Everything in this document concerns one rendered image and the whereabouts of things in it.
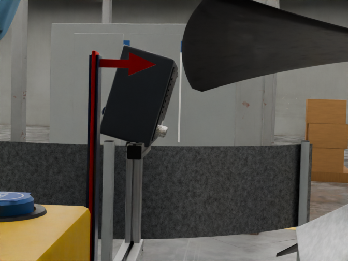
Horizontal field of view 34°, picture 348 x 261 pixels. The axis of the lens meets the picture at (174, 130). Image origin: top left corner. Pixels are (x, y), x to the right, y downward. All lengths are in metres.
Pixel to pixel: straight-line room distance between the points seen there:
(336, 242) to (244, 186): 1.99
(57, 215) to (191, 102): 6.38
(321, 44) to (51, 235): 0.36
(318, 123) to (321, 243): 8.12
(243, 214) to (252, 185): 0.14
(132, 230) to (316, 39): 0.70
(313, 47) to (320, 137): 8.15
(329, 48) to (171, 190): 1.91
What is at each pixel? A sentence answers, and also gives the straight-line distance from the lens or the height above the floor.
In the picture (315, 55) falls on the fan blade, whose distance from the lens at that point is 0.61.
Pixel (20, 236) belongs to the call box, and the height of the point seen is 1.07.
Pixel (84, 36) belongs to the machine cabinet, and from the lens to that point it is 7.09.
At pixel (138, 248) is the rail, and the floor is 0.86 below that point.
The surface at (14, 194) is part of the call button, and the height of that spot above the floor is 1.08.
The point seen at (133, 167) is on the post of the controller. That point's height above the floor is 1.01.
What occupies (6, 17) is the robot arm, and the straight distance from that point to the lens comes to 0.93.
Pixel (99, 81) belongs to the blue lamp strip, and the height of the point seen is 1.16.
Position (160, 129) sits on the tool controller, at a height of 1.08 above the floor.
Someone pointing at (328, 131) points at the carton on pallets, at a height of 0.76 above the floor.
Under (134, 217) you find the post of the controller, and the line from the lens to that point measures 1.13.
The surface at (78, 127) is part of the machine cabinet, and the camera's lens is 7.07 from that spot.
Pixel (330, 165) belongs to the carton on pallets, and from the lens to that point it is 8.78.
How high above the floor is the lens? 1.14
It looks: 3 degrees down
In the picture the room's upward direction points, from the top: 2 degrees clockwise
